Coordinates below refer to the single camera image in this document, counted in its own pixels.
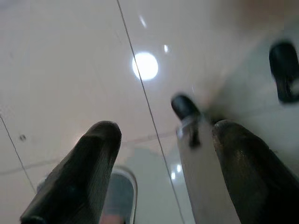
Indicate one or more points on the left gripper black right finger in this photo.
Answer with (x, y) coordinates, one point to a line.
(261, 186)

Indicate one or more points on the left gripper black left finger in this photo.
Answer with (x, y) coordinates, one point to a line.
(74, 182)

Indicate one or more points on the grey robot left foot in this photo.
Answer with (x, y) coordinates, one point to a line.
(123, 193)

